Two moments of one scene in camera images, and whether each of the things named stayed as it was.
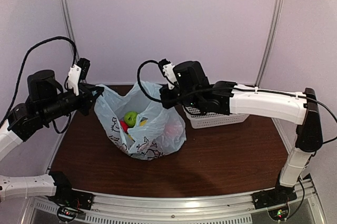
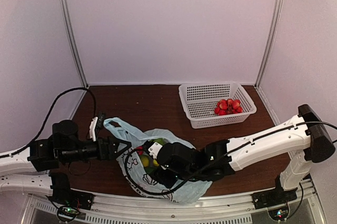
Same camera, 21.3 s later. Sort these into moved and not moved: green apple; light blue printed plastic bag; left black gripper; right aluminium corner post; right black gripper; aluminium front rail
Moved: right black gripper; light blue printed plastic bag; left black gripper; green apple
Not moved: right aluminium corner post; aluminium front rail
